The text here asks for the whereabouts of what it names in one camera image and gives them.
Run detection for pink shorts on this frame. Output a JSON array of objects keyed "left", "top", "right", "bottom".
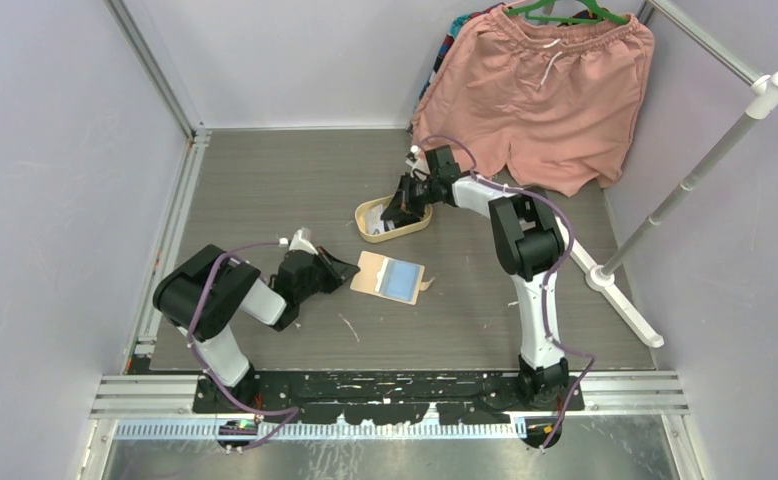
[{"left": 411, "top": 6, "right": 655, "bottom": 196}]

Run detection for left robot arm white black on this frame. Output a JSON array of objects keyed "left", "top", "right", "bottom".
[{"left": 152, "top": 244, "right": 360, "bottom": 413}]

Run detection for black vip card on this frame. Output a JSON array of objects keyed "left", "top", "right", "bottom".
[{"left": 382, "top": 220, "right": 418, "bottom": 235}]

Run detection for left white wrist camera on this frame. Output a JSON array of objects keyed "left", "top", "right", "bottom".
[{"left": 278, "top": 227, "right": 318, "bottom": 255}]

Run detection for white magnetic stripe card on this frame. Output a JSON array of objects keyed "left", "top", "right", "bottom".
[{"left": 363, "top": 204, "right": 387, "bottom": 235}]

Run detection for beige oval plastic tray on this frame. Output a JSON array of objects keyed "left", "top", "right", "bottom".
[{"left": 354, "top": 196, "right": 433, "bottom": 243}]

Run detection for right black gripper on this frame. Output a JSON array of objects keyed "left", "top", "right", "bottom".
[{"left": 381, "top": 173, "right": 439, "bottom": 223}]

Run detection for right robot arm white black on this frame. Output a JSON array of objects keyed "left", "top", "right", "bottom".
[{"left": 380, "top": 146, "right": 569, "bottom": 411}]

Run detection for green clothes hanger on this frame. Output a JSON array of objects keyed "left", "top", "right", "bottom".
[{"left": 505, "top": 0, "right": 629, "bottom": 26}]

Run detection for colourful patterned garment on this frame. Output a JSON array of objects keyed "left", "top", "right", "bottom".
[{"left": 407, "top": 3, "right": 506, "bottom": 142}]

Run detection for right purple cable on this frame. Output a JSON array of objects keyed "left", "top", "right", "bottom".
[{"left": 418, "top": 135, "right": 596, "bottom": 453}]

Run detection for white clothes rack stand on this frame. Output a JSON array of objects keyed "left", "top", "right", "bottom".
[{"left": 546, "top": 68, "right": 778, "bottom": 350}]

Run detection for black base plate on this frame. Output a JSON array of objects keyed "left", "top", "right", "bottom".
[{"left": 192, "top": 370, "right": 584, "bottom": 426}]

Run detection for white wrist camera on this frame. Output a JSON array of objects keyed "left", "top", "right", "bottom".
[
  {"left": 405, "top": 145, "right": 430, "bottom": 174},
  {"left": 278, "top": 227, "right": 318, "bottom": 255}
]

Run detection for aluminium frame rail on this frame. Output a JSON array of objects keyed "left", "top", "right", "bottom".
[{"left": 106, "top": 0, "right": 209, "bottom": 374}]

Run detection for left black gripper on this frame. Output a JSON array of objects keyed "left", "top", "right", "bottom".
[{"left": 296, "top": 251, "right": 357, "bottom": 307}]

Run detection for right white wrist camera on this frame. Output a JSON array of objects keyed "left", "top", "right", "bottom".
[{"left": 405, "top": 145, "right": 430, "bottom": 174}]

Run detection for beige leather card holder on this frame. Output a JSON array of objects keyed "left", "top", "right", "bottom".
[{"left": 350, "top": 251, "right": 435, "bottom": 305}]

